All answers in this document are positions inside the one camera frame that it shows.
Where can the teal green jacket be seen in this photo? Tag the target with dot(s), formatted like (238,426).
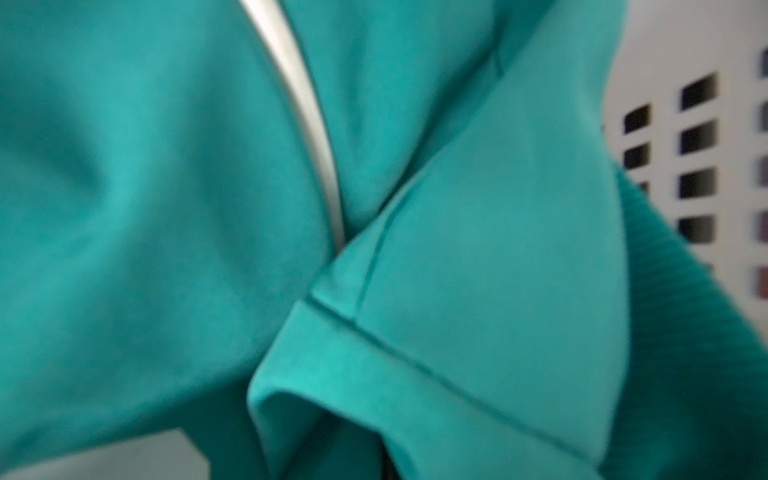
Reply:
(350,240)

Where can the white perforated laundry basket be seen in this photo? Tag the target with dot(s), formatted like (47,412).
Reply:
(685,113)

